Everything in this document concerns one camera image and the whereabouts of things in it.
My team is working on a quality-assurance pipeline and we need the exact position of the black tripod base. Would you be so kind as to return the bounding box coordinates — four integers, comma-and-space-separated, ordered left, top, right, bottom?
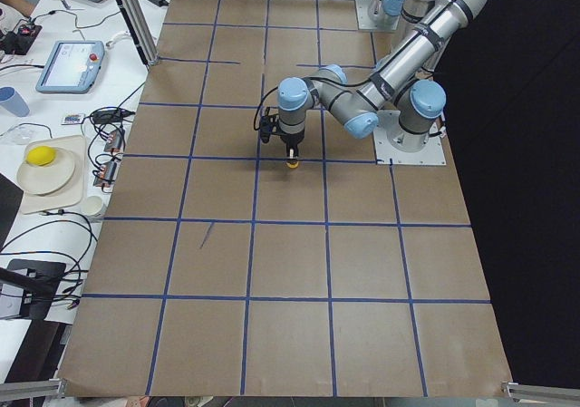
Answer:
1, 258, 66, 320

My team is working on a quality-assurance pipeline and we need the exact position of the black device with red button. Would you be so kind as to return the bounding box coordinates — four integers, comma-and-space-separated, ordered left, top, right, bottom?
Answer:
1, 24, 42, 55

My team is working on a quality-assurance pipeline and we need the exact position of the small remote control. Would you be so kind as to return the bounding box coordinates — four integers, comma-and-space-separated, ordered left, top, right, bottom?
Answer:
61, 113, 86, 126

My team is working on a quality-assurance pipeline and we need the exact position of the near blue teach pendant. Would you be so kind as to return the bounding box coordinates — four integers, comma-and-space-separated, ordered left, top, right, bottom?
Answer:
35, 41, 105, 93

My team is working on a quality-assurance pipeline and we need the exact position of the yellow lemon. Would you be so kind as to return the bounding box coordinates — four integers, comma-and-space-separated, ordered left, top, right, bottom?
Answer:
25, 145, 56, 167

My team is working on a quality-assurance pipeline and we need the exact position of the white paper cup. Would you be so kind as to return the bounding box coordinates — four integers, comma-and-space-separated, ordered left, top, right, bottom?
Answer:
81, 196, 107, 221

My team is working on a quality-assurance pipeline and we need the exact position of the small circuit board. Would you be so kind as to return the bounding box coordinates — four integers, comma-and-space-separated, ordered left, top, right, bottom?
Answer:
103, 128, 125, 154
92, 160, 118, 189

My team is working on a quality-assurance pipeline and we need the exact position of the light blue plastic cup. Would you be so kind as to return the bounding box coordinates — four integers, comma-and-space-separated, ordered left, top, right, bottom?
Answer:
0, 86, 30, 117

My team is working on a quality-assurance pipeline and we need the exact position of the beige round plate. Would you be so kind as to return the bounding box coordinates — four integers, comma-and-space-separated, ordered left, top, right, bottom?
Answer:
16, 149, 75, 195

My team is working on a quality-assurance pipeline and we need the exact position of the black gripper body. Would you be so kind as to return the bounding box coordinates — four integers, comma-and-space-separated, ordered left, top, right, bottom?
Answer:
277, 129, 305, 151

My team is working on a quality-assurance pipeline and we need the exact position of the beige rectangular tray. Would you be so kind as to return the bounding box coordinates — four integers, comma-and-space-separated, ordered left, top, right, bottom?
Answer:
16, 135, 87, 214

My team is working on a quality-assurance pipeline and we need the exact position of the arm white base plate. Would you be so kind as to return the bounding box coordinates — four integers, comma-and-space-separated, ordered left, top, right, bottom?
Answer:
372, 110, 446, 166
355, 0, 409, 33

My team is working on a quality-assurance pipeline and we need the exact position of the brown paper table cover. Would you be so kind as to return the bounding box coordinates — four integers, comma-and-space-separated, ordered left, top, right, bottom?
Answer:
59, 0, 510, 397

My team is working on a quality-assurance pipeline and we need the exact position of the lower small circuit board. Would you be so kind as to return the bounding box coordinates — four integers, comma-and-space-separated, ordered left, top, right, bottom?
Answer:
92, 160, 118, 189

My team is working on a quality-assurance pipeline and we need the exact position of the aluminium frame post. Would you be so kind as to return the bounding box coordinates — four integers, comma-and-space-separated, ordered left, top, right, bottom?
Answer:
115, 0, 159, 66

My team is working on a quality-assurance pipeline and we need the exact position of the upper small circuit board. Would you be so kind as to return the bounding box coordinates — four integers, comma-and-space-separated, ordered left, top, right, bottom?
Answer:
103, 128, 125, 154

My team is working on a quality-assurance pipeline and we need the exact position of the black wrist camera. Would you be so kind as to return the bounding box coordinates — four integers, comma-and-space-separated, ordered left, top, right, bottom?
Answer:
258, 107, 279, 144

